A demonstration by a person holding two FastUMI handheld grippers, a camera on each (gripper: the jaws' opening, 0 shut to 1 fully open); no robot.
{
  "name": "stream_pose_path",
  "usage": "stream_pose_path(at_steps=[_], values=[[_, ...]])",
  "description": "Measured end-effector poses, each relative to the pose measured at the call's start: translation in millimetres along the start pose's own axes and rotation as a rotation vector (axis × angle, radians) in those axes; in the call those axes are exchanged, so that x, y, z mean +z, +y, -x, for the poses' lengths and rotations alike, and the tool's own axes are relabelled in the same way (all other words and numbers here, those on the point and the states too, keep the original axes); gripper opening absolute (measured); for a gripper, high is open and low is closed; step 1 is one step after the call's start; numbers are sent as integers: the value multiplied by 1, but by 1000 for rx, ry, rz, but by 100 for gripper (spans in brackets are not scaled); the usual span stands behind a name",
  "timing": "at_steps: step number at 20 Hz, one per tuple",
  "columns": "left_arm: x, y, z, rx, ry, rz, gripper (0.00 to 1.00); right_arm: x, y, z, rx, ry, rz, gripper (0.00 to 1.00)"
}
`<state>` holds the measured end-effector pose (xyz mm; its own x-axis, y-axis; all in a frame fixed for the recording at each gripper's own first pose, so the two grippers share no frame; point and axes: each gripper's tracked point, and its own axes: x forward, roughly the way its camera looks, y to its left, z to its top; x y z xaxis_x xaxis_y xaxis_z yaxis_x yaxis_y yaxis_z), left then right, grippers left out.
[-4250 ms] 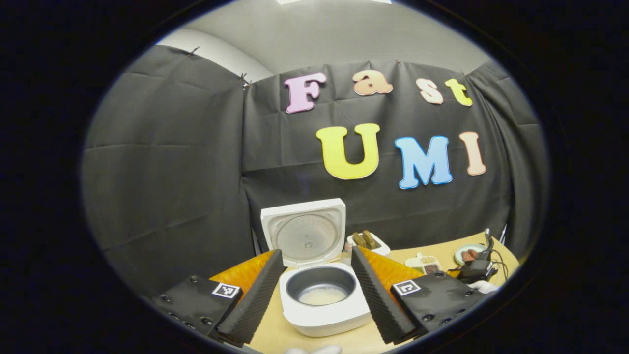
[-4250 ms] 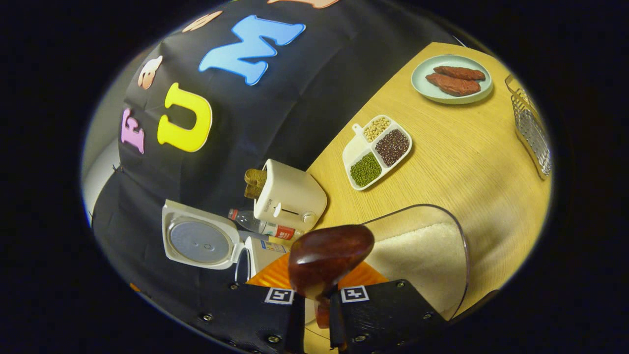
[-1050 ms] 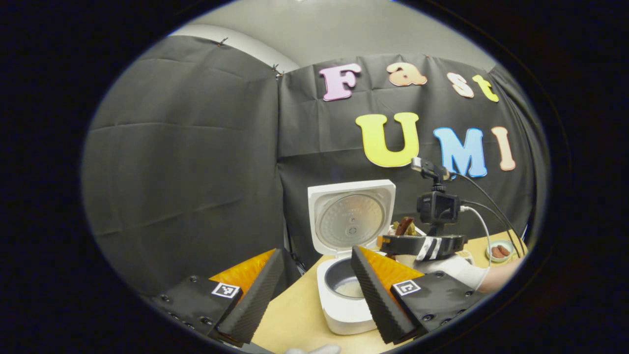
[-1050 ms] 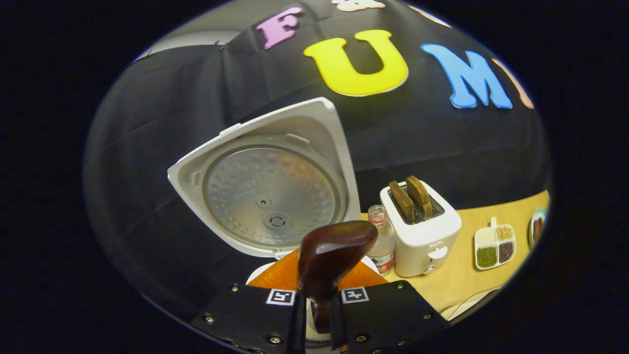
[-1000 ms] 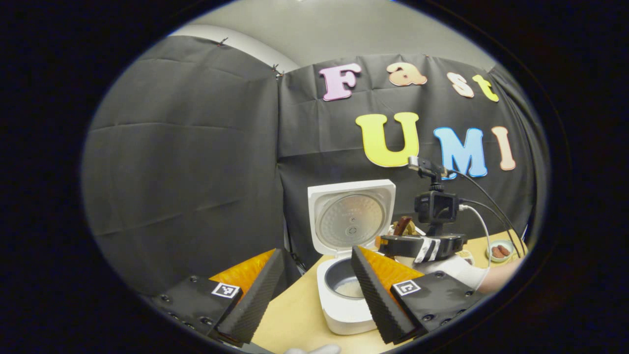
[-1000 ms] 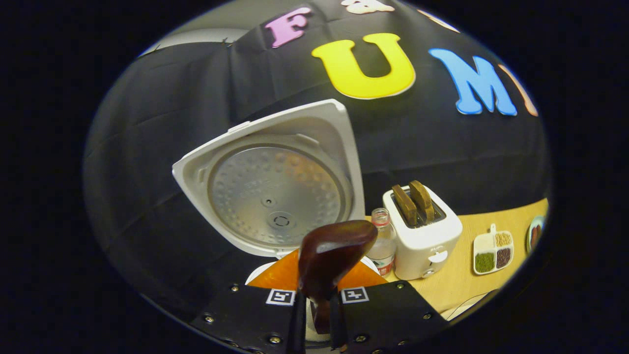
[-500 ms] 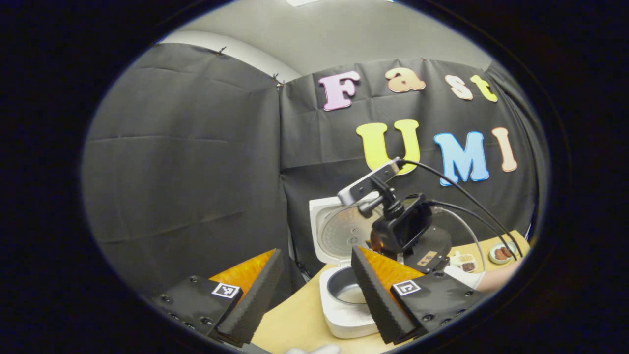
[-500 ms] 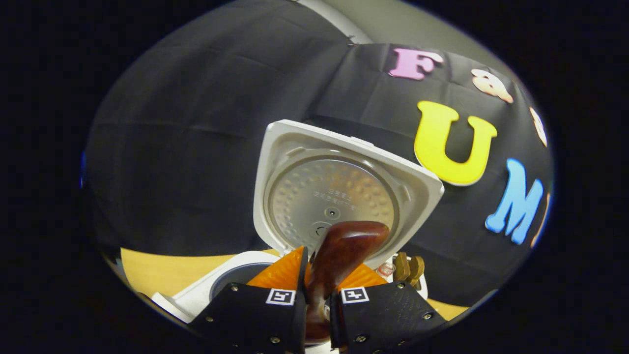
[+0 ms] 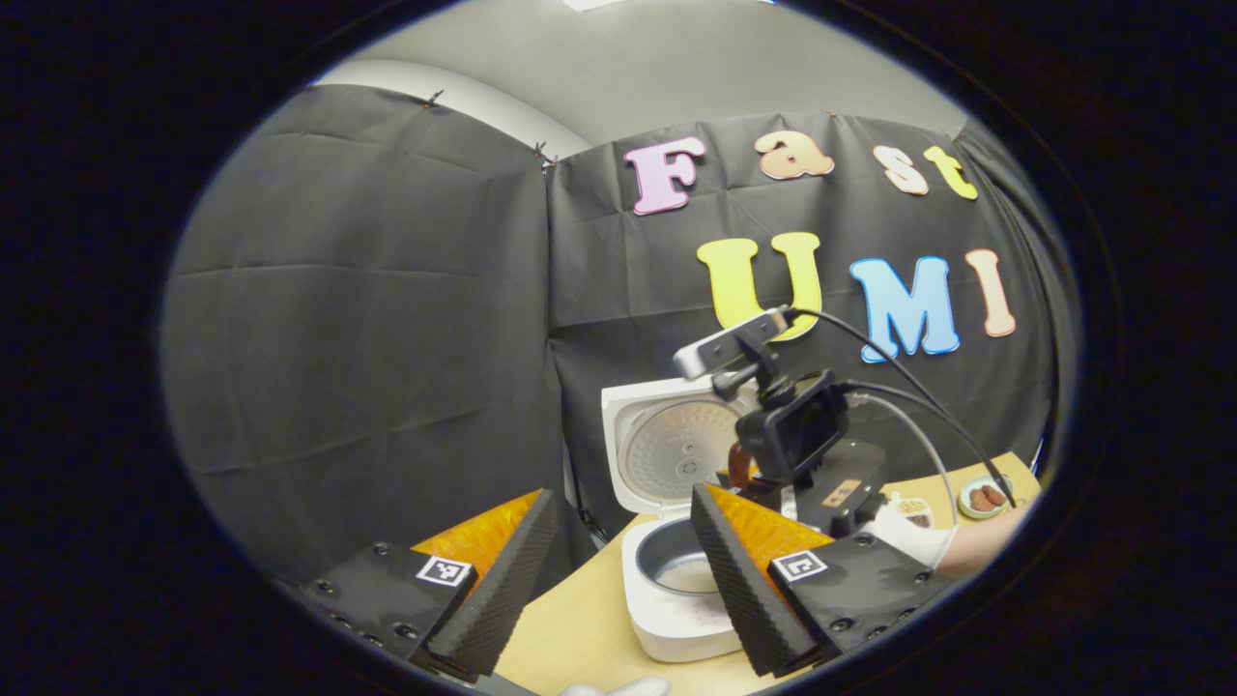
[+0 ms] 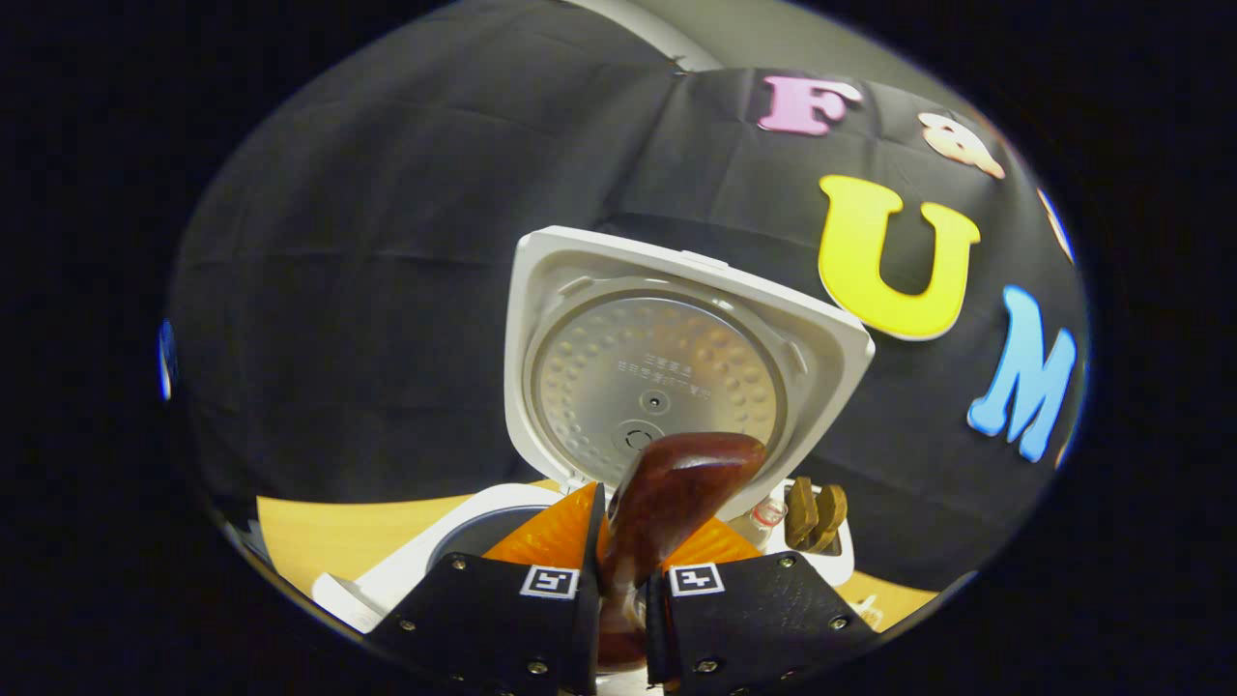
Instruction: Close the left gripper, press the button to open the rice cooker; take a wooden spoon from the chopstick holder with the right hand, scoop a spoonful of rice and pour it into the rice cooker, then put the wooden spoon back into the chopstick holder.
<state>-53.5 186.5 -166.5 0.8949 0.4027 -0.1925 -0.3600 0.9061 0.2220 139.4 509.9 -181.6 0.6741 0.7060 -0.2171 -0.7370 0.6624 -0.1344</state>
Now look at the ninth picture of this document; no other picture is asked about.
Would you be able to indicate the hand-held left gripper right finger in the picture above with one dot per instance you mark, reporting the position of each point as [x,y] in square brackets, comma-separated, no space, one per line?
[739,594]

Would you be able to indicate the pale green plate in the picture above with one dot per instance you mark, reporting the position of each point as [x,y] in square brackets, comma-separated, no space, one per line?
[971,509]

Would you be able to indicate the white rice cooker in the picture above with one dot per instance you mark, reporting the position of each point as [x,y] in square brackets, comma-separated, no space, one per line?
[667,449]

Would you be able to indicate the black backdrop cloth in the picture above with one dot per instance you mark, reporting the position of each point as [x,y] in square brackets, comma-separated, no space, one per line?
[358,338]

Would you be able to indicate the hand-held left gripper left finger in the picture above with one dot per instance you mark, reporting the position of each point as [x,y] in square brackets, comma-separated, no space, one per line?
[503,599]

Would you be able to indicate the red meat piece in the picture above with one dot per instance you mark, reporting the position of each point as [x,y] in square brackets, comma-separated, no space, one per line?
[979,500]
[995,494]

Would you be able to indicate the large ceiling light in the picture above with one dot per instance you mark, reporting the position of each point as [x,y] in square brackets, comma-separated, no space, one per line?
[594,4]

